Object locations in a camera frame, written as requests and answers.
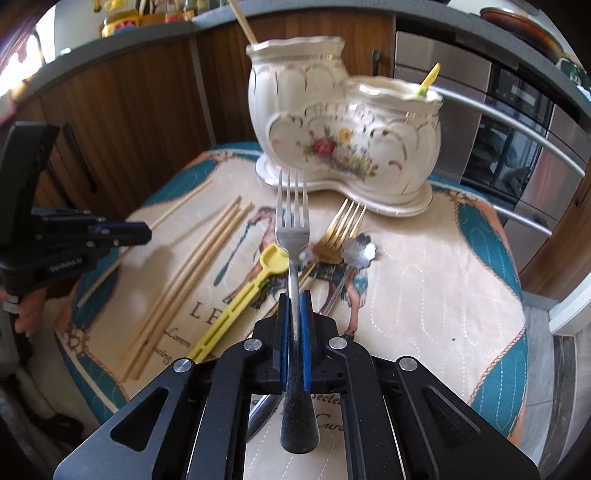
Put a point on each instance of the yellow plastic spoon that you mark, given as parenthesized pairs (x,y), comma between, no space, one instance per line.
(430,79)
(240,300)

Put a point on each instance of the yellow food jar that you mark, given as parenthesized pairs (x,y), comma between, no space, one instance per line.
(120,23)

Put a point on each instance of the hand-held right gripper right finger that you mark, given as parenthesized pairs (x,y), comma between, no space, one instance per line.
(304,337)

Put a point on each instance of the pale wooden chopstick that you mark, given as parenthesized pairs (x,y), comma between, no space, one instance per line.
(189,277)
(200,277)
(179,277)
(184,203)

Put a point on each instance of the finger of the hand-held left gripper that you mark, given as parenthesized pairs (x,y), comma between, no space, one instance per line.
(131,233)

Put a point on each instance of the dark green appliance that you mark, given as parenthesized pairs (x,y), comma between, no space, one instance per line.
(572,69)

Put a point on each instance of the wooden knife block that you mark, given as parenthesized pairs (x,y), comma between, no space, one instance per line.
(152,16)

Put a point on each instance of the printed quilted tablecloth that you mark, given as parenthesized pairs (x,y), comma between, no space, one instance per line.
(415,300)

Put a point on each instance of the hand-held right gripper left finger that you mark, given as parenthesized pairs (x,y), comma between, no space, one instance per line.
(282,332)

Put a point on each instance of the person's left hand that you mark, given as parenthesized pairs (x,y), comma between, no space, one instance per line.
(30,314)

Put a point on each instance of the wooden cabinet door beside oven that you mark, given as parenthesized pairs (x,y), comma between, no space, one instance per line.
(221,92)

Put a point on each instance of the cream floral ceramic utensil holder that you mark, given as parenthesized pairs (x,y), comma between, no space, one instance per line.
(341,143)

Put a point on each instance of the narrow wooden cabinet door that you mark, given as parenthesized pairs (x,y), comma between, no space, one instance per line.
(554,277)

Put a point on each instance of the grey speckled kitchen countertop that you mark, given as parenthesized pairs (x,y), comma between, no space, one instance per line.
(138,37)

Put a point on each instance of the orange-brown cooking pot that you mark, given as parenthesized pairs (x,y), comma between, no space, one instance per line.
(521,27)

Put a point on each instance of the stainless steel oven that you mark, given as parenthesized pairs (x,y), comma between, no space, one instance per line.
(535,184)

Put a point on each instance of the gold fork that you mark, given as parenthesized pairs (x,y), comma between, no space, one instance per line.
(334,240)

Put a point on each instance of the silver flower-shaped spoon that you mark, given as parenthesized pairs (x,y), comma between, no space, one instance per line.
(360,251)

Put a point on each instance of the silver table knife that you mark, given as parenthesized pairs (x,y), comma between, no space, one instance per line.
(261,415)

